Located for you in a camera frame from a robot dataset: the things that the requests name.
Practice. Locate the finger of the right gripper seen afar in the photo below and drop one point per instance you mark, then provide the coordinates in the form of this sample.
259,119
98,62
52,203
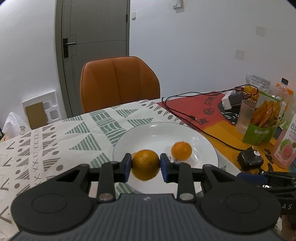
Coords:
257,180

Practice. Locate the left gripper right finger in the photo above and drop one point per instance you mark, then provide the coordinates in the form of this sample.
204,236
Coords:
180,174

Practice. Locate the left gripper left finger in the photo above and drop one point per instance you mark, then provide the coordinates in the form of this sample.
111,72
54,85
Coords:
110,174

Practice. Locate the large orange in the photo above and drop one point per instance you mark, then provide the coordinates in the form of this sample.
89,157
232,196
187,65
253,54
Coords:
145,164

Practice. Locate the person's right hand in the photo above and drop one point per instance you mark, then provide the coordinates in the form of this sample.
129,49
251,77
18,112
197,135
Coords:
288,227

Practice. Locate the black charger plug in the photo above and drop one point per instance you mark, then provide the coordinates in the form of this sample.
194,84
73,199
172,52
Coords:
250,159

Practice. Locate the pink guava juice bottle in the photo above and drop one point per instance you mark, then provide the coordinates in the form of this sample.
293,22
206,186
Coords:
284,149

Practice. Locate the white plate blue rim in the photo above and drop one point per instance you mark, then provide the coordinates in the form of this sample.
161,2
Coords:
160,137

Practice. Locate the red orange table mat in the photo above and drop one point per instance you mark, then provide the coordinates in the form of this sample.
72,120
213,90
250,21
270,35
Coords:
205,114

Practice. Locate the dried mango snack bag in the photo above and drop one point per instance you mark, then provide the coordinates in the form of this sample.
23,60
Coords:
264,119

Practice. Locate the white power adapter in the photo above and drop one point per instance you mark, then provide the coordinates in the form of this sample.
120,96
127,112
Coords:
231,99

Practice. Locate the patterned white tablecloth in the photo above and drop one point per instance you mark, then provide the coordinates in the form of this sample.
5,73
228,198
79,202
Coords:
41,154

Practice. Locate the orange leather chair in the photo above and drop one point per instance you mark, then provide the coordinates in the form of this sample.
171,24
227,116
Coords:
113,81

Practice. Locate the white foam packaging with cardboard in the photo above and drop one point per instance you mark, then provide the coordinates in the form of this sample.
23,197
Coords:
42,110

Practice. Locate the silver snack packet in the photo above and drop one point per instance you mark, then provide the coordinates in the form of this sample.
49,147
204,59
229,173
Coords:
260,83

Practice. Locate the clear plastic bag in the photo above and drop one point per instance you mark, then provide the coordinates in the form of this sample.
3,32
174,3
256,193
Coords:
14,126

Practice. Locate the grey door with handle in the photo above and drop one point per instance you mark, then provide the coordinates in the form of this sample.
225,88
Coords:
86,31

